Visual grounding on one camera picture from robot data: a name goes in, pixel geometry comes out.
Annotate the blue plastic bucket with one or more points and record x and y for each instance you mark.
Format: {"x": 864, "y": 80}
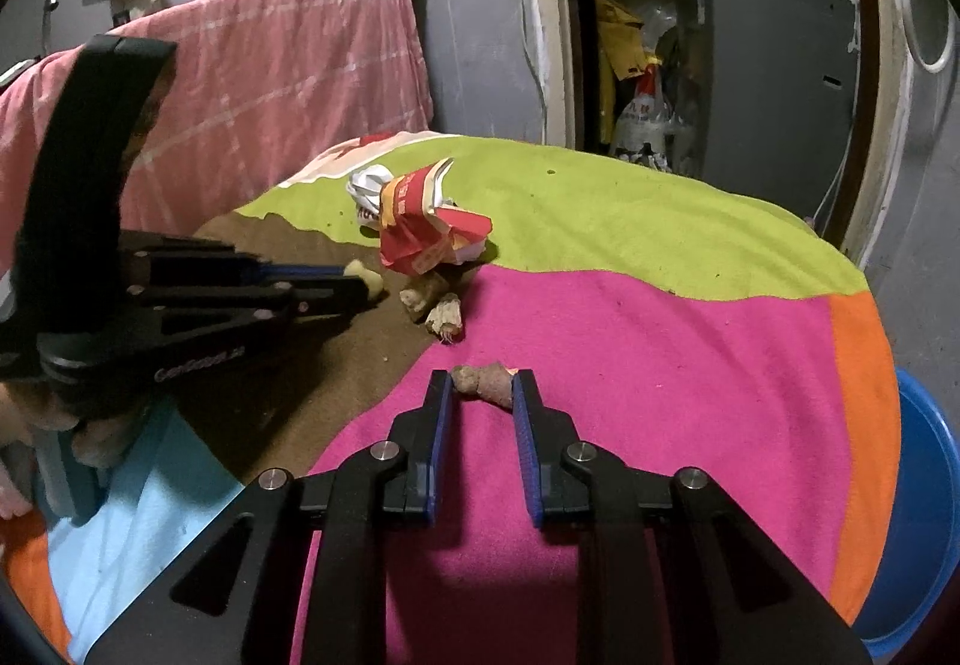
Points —
{"x": 915, "y": 522}

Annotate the grey metal cabinet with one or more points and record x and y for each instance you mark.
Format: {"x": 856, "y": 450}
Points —
{"x": 765, "y": 88}

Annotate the wooden door frame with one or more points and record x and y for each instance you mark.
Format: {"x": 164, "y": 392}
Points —
{"x": 547, "y": 35}

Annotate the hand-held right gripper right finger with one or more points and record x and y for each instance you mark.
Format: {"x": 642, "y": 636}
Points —
{"x": 527, "y": 455}

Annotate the white sack with red top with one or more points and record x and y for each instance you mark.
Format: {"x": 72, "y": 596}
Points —
{"x": 641, "y": 125}

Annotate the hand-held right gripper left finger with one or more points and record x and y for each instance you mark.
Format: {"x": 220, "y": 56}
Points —
{"x": 442, "y": 440}

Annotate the colourful patchwork blanket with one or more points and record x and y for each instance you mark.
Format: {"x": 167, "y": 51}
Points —
{"x": 637, "y": 373}

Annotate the metal faucet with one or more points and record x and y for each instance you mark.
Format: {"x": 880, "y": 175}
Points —
{"x": 49, "y": 9}

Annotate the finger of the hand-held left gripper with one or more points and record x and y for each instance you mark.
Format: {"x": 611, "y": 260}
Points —
{"x": 300, "y": 270}
{"x": 322, "y": 298}

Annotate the small pale ginger piece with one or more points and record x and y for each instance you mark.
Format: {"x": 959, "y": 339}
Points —
{"x": 365, "y": 279}

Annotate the pink checked cloth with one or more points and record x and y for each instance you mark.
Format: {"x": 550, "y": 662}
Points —
{"x": 262, "y": 73}

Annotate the white wrapper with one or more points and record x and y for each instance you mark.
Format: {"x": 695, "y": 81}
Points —
{"x": 367, "y": 185}

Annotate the yellow bag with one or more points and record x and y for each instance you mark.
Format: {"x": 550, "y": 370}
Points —
{"x": 619, "y": 58}

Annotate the person's left hand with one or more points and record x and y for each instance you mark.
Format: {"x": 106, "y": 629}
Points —
{"x": 37, "y": 410}

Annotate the red and white carton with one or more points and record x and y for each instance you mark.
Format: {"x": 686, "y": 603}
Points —
{"x": 412, "y": 230}

